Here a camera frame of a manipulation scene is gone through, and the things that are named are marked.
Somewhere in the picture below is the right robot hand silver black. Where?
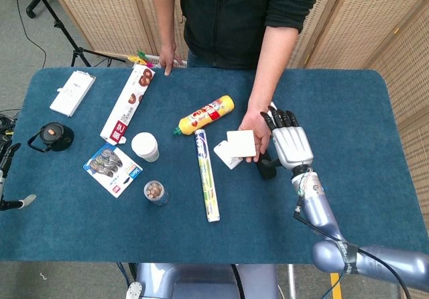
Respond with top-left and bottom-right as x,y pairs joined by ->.
259,105 -> 315,172

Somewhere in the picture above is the person's right hand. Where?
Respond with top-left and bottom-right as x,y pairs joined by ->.
158,43 -> 185,76

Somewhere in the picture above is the person's left hand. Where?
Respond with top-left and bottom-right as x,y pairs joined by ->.
238,108 -> 273,164

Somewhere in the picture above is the left robot hand black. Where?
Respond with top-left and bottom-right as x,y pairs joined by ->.
0,142 -> 38,212

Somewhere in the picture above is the white square pad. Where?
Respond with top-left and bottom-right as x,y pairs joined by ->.
226,129 -> 259,158

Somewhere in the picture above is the person's left forearm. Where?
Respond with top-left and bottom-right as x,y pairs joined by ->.
247,23 -> 300,112

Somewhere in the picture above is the person's right forearm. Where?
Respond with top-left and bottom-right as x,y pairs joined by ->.
149,0 -> 179,48

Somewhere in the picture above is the colourful feather toy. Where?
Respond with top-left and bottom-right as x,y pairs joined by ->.
127,50 -> 155,69

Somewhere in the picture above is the black rectangular case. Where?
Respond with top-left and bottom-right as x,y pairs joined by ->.
255,153 -> 279,180

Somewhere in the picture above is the small white card box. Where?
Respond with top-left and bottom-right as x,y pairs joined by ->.
212,139 -> 244,171

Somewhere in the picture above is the black round lid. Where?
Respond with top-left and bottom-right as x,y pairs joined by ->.
27,121 -> 75,154

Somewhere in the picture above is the yellow bottle with green cap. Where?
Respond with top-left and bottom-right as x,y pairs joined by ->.
172,95 -> 236,137

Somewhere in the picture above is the long white chocolate snack box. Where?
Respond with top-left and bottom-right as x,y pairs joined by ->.
99,63 -> 157,145

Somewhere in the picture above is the long white green tube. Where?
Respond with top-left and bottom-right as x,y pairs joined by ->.
194,128 -> 221,223

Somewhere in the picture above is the woven rattan folding screen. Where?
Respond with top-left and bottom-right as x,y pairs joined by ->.
287,0 -> 429,243
44,0 -> 189,62

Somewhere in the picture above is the person in black jacket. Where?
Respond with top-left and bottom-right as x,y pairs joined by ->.
149,0 -> 329,70

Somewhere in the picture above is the white flat carton box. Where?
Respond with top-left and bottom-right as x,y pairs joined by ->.
49,70 -> 97,118

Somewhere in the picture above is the black tripod stand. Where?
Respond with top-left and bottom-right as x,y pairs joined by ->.
26,0 -> 127,68

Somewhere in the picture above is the white paper cup with lid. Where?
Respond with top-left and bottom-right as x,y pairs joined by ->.
131,131 -> 160,164

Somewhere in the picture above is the blue white blister pack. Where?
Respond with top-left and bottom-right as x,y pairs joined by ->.
82,142 -> 144,199

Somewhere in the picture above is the blue felt table cloth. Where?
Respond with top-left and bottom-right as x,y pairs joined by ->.
0,66 -> 429,265

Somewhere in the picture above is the clear jar with brown contents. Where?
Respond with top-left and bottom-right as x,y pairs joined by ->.
143,179 -> 170,207

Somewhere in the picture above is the metal table leg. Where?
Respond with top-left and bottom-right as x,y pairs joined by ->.
287,263 -> 298,299

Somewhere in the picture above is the blue-grey robot torso base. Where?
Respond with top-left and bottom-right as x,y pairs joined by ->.
125,262 -> 281,299

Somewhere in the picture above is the bundle of floor cables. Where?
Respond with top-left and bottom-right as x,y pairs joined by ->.
0,109 -> 21,139

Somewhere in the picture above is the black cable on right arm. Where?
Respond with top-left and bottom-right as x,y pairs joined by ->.
293,204 -> 412,299

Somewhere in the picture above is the blue cable under table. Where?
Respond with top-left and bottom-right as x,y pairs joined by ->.
115,262 -> 139,288

